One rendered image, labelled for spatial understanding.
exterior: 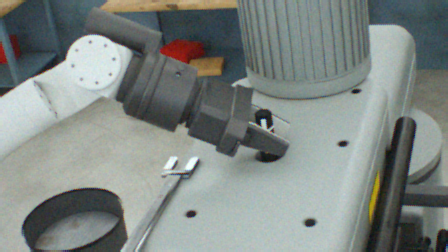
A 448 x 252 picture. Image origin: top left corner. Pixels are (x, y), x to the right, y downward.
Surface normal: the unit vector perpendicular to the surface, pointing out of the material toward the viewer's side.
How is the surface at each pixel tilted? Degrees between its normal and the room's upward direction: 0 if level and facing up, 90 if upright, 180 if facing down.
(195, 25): 90
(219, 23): 90
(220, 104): 30
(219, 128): 90
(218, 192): 0
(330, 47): 90
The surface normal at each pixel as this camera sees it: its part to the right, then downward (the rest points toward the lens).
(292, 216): -0.15, -0.87
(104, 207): -0.42, 0.44
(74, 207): 0.23, 0.37
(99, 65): 0.11, 0.00
